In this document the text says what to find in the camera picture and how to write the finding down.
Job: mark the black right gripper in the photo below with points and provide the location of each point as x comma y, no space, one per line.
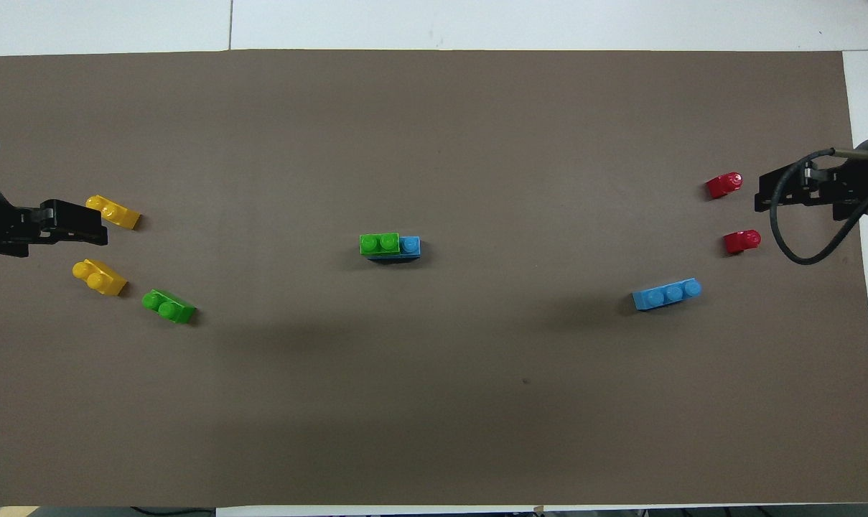
854,187

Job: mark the green two-stud toy block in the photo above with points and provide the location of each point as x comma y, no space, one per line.
378,244
168,307

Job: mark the blue three-stud toy block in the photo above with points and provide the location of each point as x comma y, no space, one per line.
410,246
667,295

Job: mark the yellow two-stud toy block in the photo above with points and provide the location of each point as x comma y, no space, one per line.
100,278
114,212

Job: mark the red one-stud toy block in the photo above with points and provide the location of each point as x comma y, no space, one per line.
741,242
723,186

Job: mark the brown paper table mat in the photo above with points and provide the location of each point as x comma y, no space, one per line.
434,395

